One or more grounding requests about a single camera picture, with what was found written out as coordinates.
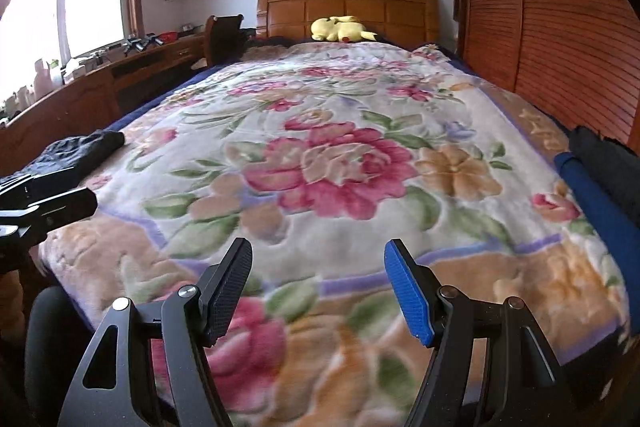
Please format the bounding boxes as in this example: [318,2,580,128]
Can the black desk gadgets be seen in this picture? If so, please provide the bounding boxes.
[122,34,163,55]

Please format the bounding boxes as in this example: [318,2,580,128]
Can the yellow plush toy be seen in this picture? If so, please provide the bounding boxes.
[311,14,377,44]

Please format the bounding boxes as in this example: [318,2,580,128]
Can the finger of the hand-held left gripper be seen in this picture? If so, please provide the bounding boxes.
[0,173,51,208]
[0,187,98,248]

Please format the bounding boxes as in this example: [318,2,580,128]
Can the dark grey wrinkled garment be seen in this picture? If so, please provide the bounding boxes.
[20,130,126,180]

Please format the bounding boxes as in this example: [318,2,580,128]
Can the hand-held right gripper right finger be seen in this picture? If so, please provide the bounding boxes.
[384,239,571,427]

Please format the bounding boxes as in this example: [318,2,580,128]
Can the black buttoned coat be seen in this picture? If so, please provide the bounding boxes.
[569,124,640,228]

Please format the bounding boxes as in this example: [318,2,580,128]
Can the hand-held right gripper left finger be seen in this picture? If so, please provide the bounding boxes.
[62,237,253,427]

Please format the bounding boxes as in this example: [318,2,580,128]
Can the blue folded cloth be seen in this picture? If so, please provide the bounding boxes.
[552,151,640,338]

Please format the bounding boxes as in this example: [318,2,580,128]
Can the dark pillow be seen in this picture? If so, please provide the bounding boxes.
[245,36,301,50]

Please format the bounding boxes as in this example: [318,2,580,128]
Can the wooden louvered wardrobe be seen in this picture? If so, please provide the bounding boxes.
[450,0,640,148]

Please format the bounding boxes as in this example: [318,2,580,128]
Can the blue bed sheet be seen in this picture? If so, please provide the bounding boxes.
[102,57,241,132]

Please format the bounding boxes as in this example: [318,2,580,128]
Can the pale pink bottle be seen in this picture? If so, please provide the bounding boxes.
[32,59,51,100]

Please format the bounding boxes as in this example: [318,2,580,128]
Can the wooden desk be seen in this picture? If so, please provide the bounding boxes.
[0,32,208,178]

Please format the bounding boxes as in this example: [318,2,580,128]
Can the wooden headboard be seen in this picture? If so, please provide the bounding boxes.
[256,0,441,50]

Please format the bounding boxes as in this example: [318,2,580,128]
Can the dark wooden chair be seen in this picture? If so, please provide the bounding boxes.
[204,14,246,68]

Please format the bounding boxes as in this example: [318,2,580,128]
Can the floral blanket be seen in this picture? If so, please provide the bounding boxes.
[37,42,631,427]

